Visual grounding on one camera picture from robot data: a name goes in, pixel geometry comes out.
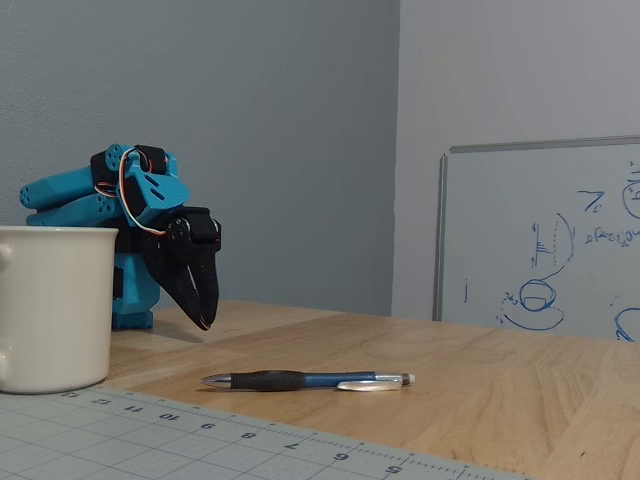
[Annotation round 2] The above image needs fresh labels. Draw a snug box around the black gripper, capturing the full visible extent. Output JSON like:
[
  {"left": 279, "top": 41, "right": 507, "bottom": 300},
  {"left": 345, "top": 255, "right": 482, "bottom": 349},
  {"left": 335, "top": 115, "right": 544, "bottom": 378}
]
[{"left": 141, "top": 206, "right": 223, "bottom": 332}]

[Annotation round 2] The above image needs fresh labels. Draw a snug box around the blue black click pen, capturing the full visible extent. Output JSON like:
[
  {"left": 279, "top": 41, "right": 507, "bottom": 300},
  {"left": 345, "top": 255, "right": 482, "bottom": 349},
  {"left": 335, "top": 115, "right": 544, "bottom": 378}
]
[{"left": 200, "top": 369, "right": 418, "bottom": 394}]

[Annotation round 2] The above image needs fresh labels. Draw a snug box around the cream ceramic mug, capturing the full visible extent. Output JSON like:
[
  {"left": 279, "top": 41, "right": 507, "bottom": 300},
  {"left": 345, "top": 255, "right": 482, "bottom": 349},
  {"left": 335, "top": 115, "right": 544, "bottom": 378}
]
[{"left": 0, "top": 226, "right": 120, "bottom": 395}]

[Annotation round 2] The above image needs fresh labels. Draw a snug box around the grey gridded cutting mat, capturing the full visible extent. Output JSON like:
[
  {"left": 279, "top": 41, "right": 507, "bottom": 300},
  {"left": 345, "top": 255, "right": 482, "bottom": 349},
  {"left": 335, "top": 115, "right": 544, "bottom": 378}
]
[{"left": 0, "top": 383, "right": 534, "bottom": 480}]

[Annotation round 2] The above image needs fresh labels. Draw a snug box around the whiteboard with blue drawings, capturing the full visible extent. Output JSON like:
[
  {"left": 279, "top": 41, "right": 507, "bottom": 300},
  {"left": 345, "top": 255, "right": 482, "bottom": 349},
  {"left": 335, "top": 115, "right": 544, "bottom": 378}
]
[{"left": 431, "top": 135, "right": 640, "bottom": 345}]

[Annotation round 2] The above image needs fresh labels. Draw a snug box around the white red servo cable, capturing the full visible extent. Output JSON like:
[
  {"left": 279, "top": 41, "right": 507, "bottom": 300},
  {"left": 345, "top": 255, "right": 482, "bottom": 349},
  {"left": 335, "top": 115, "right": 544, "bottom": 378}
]
[{"left": 95, "top": 145, "right": 169, "bottom": 237}]

